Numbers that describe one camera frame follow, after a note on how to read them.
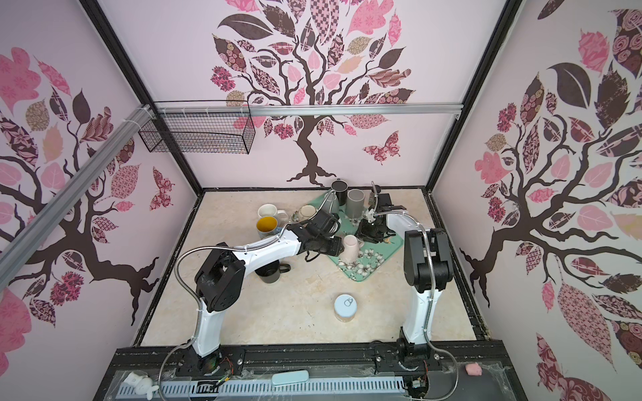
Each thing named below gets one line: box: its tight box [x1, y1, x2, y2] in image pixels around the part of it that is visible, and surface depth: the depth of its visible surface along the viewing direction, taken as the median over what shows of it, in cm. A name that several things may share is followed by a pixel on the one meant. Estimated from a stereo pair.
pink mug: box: [339, 233, 365, 265], surface depth 91 cm
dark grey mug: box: [346, 187, 366, 219], surface depth 107 cm
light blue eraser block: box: [270, 369, 310, 386], surface depth 70 cm
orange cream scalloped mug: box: [291, 203, 318, 224], surface depth 102 cm
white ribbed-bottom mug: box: [256, 203, 289, 223], surface depth 106 cm
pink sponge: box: [464, 362, 483, 376], surface depth 72 cm
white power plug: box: [121, 370, 160, 401], surface depth 69 cm
